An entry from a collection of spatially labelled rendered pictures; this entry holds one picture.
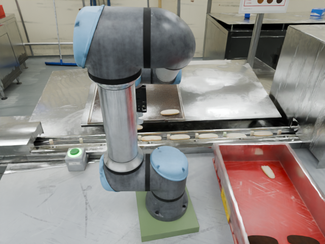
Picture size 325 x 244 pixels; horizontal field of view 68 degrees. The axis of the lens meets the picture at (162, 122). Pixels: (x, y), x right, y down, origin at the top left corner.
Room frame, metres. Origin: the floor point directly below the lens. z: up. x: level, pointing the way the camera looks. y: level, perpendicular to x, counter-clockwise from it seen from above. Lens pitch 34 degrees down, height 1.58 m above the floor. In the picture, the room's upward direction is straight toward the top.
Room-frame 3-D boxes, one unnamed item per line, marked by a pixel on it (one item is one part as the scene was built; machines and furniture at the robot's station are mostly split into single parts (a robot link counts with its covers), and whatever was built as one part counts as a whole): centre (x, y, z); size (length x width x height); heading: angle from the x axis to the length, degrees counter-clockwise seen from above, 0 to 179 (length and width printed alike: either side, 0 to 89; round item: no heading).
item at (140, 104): (0.92, 0.11, 1.08); 0.09 x 0.08 x 0.12; 94
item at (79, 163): (0.78, 0.37, 0.84); 0.08 x 0.08 x 0.11; 4
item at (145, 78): (0.82, 0.10, 1.23); 0.11 x 0.11 x 0.08; 2
